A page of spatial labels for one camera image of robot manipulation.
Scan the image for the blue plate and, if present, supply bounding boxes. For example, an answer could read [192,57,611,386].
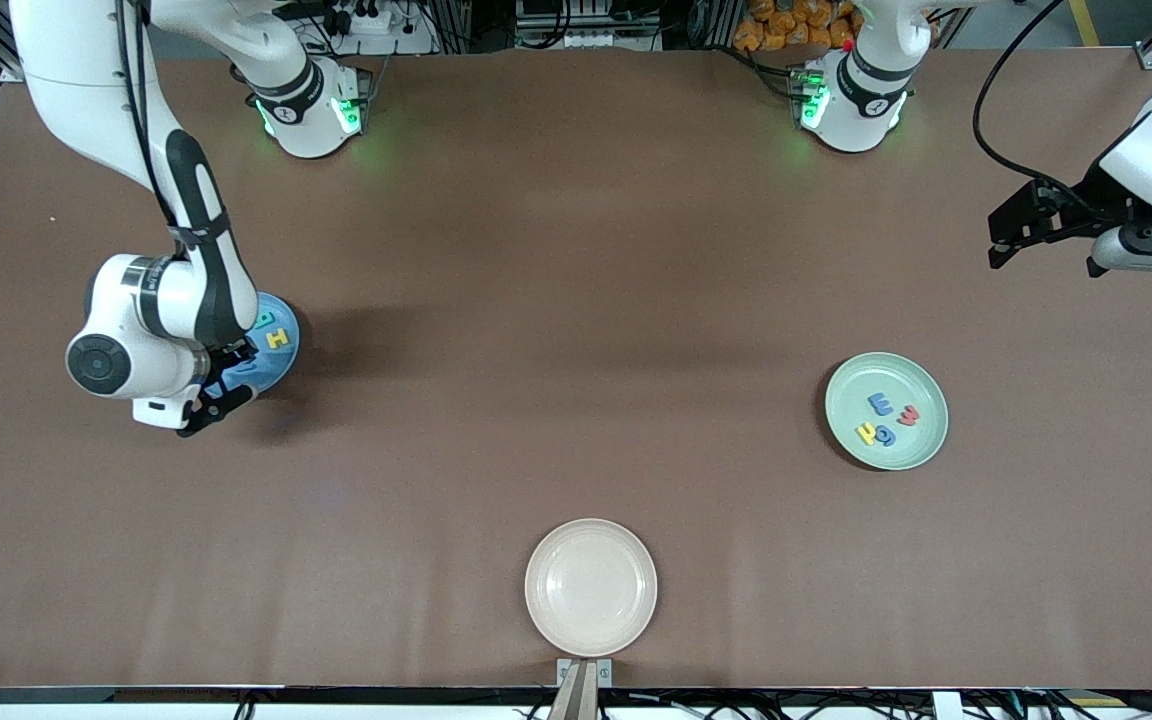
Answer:
[221,291,301,399]

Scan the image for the green plate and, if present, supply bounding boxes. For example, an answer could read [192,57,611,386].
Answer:
[824,351,950,472]

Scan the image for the beige plate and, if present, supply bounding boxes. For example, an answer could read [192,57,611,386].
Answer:
[524,518,659,659]

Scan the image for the brown table cover sheet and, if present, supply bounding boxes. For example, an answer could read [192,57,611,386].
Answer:
[0,48,1152,691]

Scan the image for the bag of orange objects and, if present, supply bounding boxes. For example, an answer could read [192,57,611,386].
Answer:
[733,0,862,54]

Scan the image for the white power strip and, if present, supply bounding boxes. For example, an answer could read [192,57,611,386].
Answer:
[281,0,439,57]

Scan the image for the grey metal equipment rack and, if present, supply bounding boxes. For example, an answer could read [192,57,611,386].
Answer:
[514,0,664,53]

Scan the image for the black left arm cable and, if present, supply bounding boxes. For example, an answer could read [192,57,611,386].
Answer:
[972,0,1097,216]

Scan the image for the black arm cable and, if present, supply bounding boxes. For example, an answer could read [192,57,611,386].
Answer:
[114,0,237,261]
[972,0,1097,216]

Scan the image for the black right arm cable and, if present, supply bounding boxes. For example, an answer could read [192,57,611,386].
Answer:
[114,0,237,261]

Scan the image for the silver table edge rail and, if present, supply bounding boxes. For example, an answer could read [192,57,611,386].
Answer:
[0,685,1152,713]

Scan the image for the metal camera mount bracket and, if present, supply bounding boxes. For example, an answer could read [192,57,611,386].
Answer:
[548,657,615,720]

